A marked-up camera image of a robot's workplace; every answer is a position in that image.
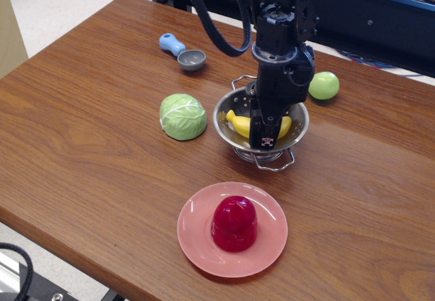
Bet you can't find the pink plastic plate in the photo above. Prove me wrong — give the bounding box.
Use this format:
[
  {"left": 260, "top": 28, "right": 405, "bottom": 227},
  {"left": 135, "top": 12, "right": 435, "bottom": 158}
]
[{"left": 177, "top": 181, "right": 288, "bottom": 279}]

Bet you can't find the small steel colander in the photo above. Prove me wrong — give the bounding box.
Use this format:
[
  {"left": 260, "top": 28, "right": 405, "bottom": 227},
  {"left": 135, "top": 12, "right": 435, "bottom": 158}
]
[{"left": 213, "top": 75, "right": 309, "bottom": 172}]

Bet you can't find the yellow toy banana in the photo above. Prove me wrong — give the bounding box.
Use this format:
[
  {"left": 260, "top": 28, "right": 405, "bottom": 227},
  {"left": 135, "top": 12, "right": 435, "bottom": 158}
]
[{"left": 226, "top": 110, "right": 292, "bottom": 139}]

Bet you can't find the green toy pear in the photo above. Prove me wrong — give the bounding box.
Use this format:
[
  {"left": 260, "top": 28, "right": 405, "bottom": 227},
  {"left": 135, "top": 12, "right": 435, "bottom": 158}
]
[{"left": 309, "top": 71, "right": 340, "bottom": 101}]

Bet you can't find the green toy cabbage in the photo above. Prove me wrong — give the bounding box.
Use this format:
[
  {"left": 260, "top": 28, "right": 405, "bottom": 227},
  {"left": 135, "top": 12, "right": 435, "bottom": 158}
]
[{"left": 160, "top": 93, "right": 207, "bottom": 141}]

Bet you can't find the black braided cable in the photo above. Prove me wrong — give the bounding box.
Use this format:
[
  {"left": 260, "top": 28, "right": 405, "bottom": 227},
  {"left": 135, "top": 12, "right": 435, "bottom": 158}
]
[{"left": 181, "top": 0, "right": 253, "bottom": 58}]

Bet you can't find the black table leg bracket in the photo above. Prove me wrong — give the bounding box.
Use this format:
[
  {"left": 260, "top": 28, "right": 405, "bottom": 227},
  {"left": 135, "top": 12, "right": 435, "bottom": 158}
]
[{"left": 18, "top": 263, "right": 126, "bottom": 301}]

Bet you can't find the red toy half fruit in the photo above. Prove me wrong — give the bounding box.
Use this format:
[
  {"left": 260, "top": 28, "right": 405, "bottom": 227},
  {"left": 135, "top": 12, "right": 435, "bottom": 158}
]
[{"left": 211, "top": 196, "right": 258, "bottom": 252}]

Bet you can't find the beige cabinet side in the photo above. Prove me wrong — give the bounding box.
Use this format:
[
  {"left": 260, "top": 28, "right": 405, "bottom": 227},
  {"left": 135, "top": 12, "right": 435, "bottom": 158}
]
[{"left": 0, "top": 0, "right": 29, "bottom": 78}]

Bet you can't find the black metal frame rail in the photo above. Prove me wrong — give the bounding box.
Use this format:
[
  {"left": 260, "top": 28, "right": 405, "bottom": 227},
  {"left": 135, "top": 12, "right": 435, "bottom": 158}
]
[{"left": 157, "top": 0, "right": 434, "bottom": 77}]

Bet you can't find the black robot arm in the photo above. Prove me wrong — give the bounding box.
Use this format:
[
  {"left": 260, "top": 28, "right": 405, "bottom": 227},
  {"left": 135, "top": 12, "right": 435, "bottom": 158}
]
[{"left": 245, "top": 0, "right": 318, "bottom": 149}]

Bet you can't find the blue handled grey scoop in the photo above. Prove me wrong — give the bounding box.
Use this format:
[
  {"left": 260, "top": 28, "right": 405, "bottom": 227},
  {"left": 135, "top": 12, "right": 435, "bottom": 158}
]
[{"left": 159, "top": 33, "right": 207, "bottom": 71}]

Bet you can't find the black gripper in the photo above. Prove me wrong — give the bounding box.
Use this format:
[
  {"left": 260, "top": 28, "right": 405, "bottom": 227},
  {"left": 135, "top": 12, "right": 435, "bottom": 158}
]
[{"left": 245, "top": 43, "right": 315, "bottom": 149}]

